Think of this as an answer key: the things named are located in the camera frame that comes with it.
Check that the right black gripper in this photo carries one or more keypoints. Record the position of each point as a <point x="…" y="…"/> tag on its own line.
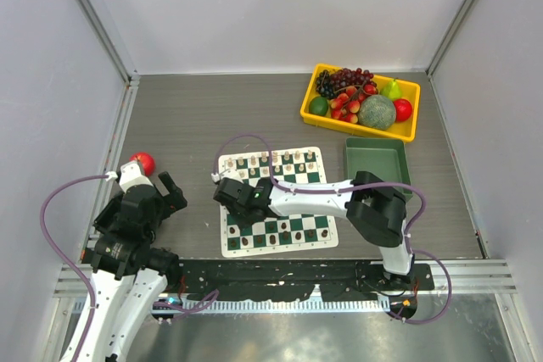
<point x="243" y="223"/>

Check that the red apple in bin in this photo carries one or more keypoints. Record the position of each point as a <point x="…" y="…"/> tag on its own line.
<point x="403" y="109"/>

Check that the red cherry bunch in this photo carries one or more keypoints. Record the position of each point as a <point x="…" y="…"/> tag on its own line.
<point x="346" y="105"/>

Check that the yellow plastic fruit bin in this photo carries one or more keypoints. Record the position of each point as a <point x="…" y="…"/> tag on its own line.
<point x="404" y="131"/>

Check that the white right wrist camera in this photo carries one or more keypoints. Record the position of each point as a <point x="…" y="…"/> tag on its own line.
<point x="216" y="177"/>

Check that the red apple on table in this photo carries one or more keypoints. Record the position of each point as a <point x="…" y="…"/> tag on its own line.
<point x="146" y="160"/>

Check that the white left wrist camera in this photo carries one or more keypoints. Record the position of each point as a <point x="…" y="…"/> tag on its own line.
<point x="129" y="175"/>

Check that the green netted melon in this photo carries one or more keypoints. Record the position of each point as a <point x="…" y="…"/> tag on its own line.
<point x="377" y="112"/>

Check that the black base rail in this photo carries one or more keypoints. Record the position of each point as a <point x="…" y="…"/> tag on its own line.
<point x="287" y="280"/>

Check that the green white chess board mat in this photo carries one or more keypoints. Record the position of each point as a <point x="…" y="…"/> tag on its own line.
<point x="297" y="232"/>

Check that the green plastic tray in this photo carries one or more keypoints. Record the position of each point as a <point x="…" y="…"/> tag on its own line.
<point x="385" y="158"/>

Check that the black grape bunch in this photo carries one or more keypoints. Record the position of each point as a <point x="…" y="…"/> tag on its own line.
<point x="324" y="85"/>

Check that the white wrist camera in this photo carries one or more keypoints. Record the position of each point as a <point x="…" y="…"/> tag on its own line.
<point x="129" y="175"/>
<point x="216" y="177"/>

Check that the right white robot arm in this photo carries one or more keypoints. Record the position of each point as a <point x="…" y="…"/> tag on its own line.
<point x="375" y="208"/>

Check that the aluminium frame rail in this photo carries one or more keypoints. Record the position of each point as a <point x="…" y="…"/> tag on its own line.
<point x="451" y="278"/>

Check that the green yellow pear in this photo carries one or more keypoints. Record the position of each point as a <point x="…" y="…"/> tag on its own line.
<point x="392" y="90"/>

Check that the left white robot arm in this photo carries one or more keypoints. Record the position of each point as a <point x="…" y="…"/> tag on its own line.
<point x="128" y="273"/>

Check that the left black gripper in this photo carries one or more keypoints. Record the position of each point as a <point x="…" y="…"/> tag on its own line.
<point x="174" y="197"/>

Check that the dark red grape bunch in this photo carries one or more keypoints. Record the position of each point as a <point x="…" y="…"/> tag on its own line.
<point x="347" y="77"/>

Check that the green lime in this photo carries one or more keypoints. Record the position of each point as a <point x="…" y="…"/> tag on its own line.
<point x="318" y="106"/>

